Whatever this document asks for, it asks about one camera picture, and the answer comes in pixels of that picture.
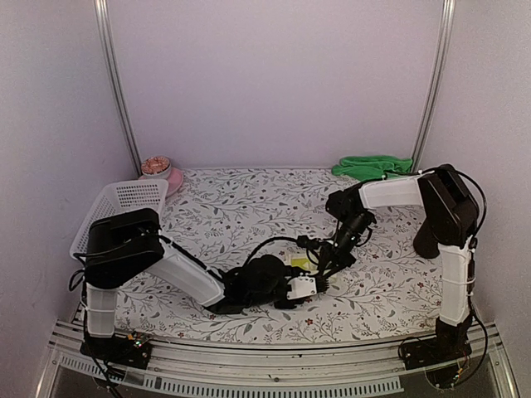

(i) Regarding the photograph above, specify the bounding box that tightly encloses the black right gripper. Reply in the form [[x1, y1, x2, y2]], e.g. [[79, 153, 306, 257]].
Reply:
[[317, 212, 372, 281]]

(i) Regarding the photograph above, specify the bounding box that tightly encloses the yellow-green crocodile towel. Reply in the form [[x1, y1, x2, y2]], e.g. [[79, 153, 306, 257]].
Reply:
[[284, 253, 325, 281]]

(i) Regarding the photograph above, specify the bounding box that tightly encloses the green microfiber towel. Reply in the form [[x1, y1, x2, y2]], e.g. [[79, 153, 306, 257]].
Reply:
[[331, 155, 413, 182]]

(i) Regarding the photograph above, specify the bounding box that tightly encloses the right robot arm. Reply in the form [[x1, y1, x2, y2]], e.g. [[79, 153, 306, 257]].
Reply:
[[318, 164, 486, 362]]

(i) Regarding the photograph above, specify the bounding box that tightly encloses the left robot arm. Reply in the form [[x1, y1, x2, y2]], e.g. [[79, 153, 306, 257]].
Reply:
[[73, 208, 301, 360]]

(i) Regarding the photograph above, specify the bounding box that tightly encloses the floral patterned table mat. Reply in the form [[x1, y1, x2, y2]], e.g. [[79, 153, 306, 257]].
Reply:
[[114, 170, 442, 344]]

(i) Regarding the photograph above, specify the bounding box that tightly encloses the dark brown cylinder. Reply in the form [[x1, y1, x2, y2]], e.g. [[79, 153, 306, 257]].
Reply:
[[413, 218, 440, 260]]

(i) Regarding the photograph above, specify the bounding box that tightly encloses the pink plate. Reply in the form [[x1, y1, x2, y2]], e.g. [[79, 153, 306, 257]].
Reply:
[[139, 166, 183, 198]]

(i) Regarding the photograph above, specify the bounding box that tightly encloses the white plastic basket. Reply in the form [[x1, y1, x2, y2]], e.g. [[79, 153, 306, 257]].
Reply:
[[70, 179, 169, 259]]

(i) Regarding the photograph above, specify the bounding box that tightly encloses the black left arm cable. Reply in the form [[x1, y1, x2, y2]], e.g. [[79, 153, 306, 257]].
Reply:
[[240, 235, 320, 274]]

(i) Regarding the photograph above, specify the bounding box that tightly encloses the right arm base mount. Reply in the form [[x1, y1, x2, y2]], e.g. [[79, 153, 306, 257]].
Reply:
[[397, 332, 472, 370]]

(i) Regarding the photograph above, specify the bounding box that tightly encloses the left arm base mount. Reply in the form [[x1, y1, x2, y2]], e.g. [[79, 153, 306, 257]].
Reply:
[[80, 314, 153, 370]]

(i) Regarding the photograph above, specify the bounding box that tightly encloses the aluminium front rail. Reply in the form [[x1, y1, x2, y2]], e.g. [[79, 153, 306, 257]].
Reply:
[[36, 321, 521, 397]]

